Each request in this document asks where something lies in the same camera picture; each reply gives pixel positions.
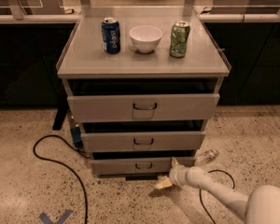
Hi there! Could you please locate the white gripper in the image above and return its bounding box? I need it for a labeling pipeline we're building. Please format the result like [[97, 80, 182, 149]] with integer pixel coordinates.
[[154, 157, 189, 189]]

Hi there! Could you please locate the grey bottom drawer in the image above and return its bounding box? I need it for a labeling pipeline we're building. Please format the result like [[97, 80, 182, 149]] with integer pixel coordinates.
[[90, 156, 197, 176]]

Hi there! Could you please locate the grey drawer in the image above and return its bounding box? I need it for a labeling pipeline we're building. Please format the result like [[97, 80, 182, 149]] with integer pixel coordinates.
[[67, 93, 219, 122], [90, 156, 197, 176], [81, 132, 205, 152]]

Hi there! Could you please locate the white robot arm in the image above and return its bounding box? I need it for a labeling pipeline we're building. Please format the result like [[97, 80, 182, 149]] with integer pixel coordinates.
[[155, 158, 280, 224]]

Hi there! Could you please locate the grey middle drawer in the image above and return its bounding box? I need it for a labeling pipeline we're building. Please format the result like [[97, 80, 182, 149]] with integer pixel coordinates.
[[81, 132, 205, 152]]

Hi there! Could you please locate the grey drawer cabinet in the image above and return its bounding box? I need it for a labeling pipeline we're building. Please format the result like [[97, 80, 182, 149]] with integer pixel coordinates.
[[58, 7, 231, 166]]

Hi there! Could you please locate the grey top drawer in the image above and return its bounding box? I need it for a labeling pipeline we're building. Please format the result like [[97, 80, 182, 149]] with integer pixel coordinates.
[[67, 93, 219, 122]]

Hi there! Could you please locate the clear plastic bottle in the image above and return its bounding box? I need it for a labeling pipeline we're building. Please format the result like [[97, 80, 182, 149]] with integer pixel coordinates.
[[194, 149, 219, 166]]

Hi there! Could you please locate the blue power adapter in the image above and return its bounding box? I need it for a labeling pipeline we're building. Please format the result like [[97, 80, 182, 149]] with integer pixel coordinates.
[[70, 126, 83, 148]]

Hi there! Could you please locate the white bowl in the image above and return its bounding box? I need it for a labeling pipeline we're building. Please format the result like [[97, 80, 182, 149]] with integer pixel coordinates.
[[129, 25, 162, 53]]

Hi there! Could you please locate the green soda can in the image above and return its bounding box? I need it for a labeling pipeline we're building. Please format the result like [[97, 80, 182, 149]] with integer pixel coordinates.
[[170, 21, 190, 58]]

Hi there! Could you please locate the blue Pepsi can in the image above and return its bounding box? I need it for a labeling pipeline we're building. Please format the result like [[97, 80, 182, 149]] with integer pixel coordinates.
[[101, 17, 120, 54]]

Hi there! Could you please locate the black cable right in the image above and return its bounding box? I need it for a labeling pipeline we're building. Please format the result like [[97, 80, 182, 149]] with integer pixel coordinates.
[[198, 169, 236, 224]]

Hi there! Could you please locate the black cable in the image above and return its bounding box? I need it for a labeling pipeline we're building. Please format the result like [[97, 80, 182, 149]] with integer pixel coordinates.
[[198, 169, 236, 224], [33, 134, 91, 224]]

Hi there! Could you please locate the black cable left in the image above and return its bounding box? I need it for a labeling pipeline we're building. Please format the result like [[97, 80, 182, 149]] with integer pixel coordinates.
[[33, 134, 91, 224]]

